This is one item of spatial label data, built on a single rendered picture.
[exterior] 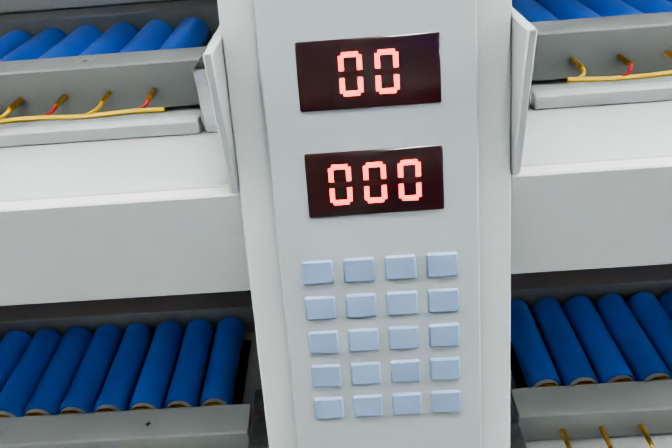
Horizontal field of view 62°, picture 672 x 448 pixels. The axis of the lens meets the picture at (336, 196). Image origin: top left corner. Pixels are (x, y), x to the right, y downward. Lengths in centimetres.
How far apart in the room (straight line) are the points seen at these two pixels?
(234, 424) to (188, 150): 16
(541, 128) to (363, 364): 11
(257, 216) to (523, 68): 10
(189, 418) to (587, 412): 21
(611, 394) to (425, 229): 18
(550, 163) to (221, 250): 12
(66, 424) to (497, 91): 28
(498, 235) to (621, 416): 16
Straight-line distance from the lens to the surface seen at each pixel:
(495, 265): 21
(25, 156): 26
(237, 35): 19
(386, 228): 19
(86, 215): 22
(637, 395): 35
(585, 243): 23
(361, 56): 18
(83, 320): 42
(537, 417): 33
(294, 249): 20
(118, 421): 35
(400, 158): 19
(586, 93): 26
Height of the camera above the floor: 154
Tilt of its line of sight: 14 degrees down
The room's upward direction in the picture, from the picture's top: 4 degrees counter-clockwise
